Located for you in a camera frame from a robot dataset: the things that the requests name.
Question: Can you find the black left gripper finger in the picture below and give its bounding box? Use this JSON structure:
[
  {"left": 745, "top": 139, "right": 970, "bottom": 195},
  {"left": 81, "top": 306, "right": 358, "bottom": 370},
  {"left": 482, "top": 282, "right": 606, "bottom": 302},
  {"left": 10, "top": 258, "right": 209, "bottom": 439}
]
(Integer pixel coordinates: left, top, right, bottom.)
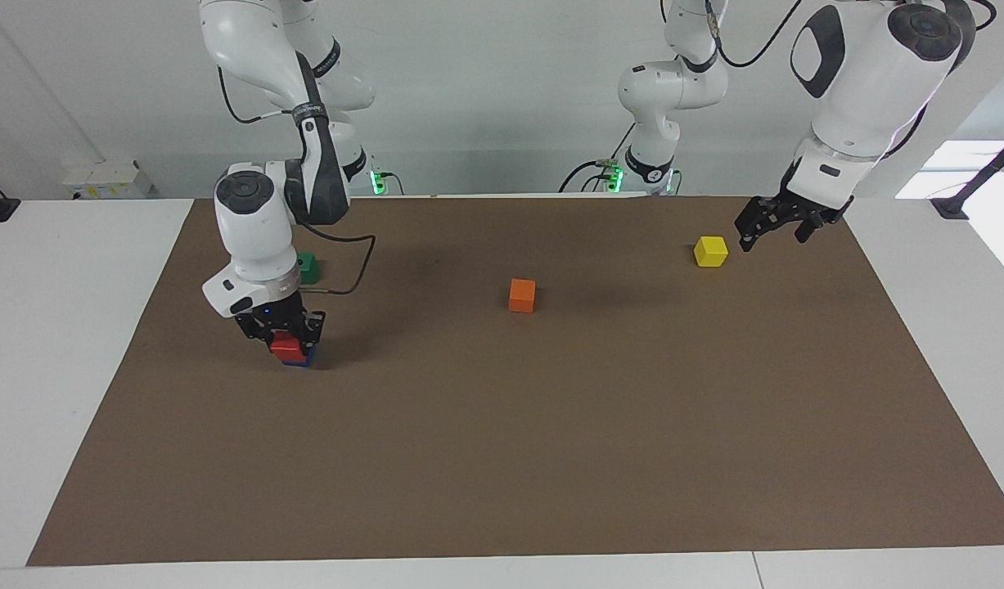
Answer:
[
  {"left": 795, "top": 214, "right": 839, "bottom": 245},
  {"left": 735, "top": 196, "right": 789, "bottom": 252}
]

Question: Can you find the red wooden block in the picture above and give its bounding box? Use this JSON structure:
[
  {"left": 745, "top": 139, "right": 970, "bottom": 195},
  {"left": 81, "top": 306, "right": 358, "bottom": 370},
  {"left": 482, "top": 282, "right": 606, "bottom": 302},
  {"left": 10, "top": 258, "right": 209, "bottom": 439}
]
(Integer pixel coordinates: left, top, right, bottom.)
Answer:
[{"left": 270, "top": 330, "right": 308, "bottom": 363}]

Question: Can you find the yellow wooden block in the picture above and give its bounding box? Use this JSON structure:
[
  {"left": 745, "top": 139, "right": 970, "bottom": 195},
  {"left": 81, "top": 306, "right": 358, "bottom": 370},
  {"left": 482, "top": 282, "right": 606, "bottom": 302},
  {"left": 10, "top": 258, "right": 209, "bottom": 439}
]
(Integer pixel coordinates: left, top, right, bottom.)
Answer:
[{"left": 693, "top": 235, "right": 730, "bottom": 268}]

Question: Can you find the white box with yellow label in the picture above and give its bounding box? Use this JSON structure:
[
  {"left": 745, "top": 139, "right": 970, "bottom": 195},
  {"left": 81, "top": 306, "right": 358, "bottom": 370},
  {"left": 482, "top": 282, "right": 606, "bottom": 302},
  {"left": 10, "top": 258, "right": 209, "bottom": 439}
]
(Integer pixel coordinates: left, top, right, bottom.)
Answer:
[{"left": 62, "top": 159, "right": 155, "bottom": 200}]

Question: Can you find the brown paper mat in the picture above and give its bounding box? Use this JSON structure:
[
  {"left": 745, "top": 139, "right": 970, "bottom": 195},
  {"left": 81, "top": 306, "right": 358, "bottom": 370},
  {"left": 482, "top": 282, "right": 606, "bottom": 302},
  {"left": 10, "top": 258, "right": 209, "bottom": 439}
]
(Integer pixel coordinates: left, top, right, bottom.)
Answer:
[{"left": 25, "top": 195, "right": 1004, "bottom": 567}]

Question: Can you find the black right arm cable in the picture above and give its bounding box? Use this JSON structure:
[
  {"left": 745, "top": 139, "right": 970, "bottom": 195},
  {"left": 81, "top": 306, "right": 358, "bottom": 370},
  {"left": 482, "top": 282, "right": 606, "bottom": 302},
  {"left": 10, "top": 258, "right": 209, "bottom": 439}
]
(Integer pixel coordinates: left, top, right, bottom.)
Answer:
[{"left": 217, "top": 64, "right": 378, "bottom": 296}]

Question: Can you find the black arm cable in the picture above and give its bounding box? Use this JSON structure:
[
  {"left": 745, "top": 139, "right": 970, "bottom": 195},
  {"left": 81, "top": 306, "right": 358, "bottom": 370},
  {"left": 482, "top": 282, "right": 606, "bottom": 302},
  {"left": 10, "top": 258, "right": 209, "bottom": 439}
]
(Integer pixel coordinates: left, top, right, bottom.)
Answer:
[
  {"left": 710, "top": 0, "right": 807, "bottom": 69},
  {"left": 217, "top": 64, "right": 378, "bottom": 296}
]

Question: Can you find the black camera stand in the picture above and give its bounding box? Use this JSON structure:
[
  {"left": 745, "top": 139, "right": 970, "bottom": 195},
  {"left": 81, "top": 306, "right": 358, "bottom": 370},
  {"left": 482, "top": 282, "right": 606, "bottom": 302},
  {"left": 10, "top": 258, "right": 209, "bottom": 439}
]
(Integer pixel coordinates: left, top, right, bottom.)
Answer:
[{"left": 931, "top": 129, "right": 1004, "bottom": 220}]

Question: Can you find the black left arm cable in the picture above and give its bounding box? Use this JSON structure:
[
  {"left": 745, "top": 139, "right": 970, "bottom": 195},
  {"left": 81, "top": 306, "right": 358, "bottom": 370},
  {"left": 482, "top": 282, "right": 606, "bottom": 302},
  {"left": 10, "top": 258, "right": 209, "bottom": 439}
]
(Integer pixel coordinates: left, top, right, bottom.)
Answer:
[{"left": 710, "top": 0, "right": 807, "bottom": 69}]

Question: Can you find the black base cable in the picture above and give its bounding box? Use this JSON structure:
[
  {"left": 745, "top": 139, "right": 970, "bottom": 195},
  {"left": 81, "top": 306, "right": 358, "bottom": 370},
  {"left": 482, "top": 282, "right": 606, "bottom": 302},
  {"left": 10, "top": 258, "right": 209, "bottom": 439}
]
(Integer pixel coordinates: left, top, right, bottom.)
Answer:
[{"left": 559, "top": 121, "right": 638, "bottom": 195}]

